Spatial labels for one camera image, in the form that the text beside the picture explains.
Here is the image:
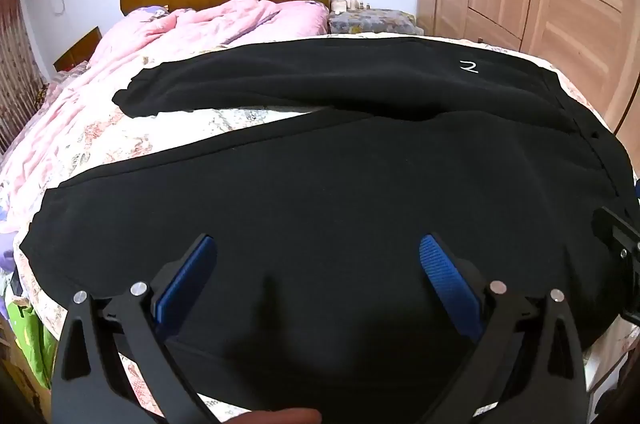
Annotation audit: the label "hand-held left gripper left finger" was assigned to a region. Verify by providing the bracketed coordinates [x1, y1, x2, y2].
[52, 233, 236, 424]

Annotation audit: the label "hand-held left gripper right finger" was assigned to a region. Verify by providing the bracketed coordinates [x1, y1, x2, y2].
[419, 233, 588, 424]

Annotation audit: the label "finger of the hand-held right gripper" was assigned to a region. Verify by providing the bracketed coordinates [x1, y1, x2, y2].
[591, 205, 640, 325]

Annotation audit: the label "black pants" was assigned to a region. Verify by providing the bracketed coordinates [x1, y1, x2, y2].
[19, 35, 632, 424]

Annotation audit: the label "person's left hand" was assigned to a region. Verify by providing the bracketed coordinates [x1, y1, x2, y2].
[234, 408, 323, 424]

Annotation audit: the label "green bag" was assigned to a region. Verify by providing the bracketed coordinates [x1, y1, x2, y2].
[5, 299, 58, 390]

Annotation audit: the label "floral bed sheet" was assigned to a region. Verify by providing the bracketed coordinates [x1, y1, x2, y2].
[15, 31, 640, 424]

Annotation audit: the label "pink quilt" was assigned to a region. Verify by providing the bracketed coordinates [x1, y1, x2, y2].
[0, 0, 331, 235]

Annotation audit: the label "wooden bedside cabinet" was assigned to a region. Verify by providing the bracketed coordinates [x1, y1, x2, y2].
[54, 26, 102, 72]

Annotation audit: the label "nightstand with patterned cover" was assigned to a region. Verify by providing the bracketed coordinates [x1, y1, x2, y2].
[327, 8, 418, 37]

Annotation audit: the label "reddish striped curtain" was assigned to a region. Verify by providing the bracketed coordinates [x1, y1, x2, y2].
[0, 0, 48, 155]

